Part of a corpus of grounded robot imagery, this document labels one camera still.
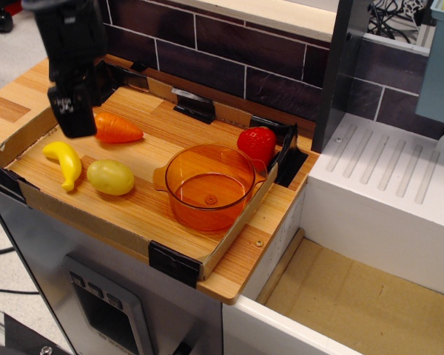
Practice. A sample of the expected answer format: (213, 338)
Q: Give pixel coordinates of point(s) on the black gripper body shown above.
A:
(73, 34)

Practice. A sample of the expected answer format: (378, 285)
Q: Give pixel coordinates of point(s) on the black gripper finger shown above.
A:
(92, 86)
(73, 111)

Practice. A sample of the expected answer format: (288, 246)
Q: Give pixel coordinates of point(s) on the orange transparent plastic pot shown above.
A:
(209, 185)

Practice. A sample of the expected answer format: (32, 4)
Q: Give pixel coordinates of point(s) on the yellow toy potato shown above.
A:
(110, 177)

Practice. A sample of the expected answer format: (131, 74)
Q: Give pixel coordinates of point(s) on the white toy sink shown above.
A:
(358, 267)

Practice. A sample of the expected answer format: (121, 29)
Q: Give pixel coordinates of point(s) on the cardboard fence with black tape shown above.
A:
(131, 222)

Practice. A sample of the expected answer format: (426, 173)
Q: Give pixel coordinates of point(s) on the orange toy carrot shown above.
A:
(112, 128)

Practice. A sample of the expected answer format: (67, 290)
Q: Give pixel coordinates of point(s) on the red toy strawberry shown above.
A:
(258, 143)

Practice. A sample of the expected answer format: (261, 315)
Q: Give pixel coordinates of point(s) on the yellow toy banana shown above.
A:
(69, 162)

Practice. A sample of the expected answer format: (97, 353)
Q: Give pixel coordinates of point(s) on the light blue bin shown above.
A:
(431, 98)

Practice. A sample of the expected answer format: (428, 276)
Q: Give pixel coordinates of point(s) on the dark grey upright post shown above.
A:
(350, 26)

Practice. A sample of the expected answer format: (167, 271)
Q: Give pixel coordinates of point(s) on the black caster wheel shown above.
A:
(6, 21)

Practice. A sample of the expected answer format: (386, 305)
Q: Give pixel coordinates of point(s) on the silver toy oven front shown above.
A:
(105, 301)

